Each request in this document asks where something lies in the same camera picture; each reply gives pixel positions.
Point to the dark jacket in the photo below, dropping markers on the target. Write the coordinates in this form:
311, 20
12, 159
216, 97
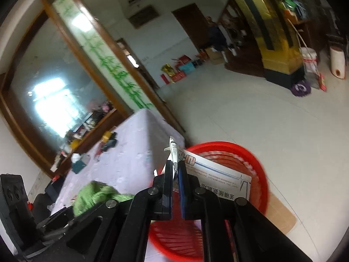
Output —
216, 36

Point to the teal tissue box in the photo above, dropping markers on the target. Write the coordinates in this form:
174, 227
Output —
81, 165

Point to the wood-framed glass partition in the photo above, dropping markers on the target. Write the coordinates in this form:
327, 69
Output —
54, 73

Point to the golden pillar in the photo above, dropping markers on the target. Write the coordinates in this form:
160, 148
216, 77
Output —
272, 32

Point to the brown wooden door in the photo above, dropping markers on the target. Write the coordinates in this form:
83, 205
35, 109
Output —
193, 27

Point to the cardboard box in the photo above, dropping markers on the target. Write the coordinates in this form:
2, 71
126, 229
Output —
215, 56

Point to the black box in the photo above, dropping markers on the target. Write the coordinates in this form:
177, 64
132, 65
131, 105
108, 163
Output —
109, 144

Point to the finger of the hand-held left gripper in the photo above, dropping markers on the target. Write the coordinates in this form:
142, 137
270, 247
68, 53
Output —
54, 221

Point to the ceiling lamp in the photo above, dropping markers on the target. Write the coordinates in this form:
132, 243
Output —
143, 17

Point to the teal gift box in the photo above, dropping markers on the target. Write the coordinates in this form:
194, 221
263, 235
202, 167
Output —
186, 67

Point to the small white tube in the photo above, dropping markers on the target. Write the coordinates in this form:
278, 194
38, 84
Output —
173, 148

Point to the red gift box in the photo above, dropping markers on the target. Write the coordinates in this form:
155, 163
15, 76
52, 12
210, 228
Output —
179, 77

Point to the flat cardboard sheet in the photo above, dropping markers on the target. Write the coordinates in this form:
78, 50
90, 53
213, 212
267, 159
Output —
280, 210

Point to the red gift bag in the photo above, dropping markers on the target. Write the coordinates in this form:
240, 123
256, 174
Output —
184, 60

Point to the green bamboo decal panel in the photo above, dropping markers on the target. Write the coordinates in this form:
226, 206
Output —
90, 43

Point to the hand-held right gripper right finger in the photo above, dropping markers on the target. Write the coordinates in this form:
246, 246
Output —
183, 202

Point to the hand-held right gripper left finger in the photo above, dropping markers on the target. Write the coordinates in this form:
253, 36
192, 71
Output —
168, 202

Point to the red plastic basket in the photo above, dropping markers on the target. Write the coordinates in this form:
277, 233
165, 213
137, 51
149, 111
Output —
242, 158

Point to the white printed carton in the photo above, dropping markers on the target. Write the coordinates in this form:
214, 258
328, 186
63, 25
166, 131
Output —
218, 174

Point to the gold foil gift bag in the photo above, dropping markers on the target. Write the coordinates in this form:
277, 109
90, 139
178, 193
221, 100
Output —
169, 69

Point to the white floor heater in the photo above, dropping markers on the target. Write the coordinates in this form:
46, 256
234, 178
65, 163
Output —
338, 62

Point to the white sack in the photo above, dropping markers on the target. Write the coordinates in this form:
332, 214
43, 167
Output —
309, 60

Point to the green cloth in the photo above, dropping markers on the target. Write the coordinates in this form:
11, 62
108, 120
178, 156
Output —
92, 193

